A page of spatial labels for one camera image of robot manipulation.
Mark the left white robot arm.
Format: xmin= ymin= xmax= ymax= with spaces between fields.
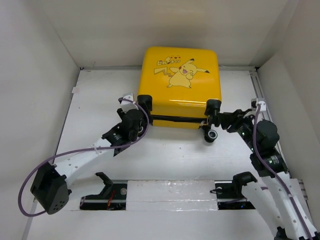
xmin=30 ymin=106 xmax=148 ymax=215

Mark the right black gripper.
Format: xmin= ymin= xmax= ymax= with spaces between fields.
xmin=215 ymin=108 xmax=259 ymax=152

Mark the yellow hard-shell suitcase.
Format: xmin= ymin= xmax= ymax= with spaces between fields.
xmin=137 ymin=46 xmax=222 ymax=143

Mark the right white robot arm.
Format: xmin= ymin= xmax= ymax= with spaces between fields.
xmin=219 ymin=108 xmax=320 ymax=240

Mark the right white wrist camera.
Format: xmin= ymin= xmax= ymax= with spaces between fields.
xmin=251 ymin=98 xmax=267 ymax=115

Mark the small pink paper scrap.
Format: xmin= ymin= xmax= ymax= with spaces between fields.
xmin=71 ymin=87 xmax=80 ymax=94

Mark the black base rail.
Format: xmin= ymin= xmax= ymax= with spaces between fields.
xmin=79 ymin=180 xmax=254 ymax=212

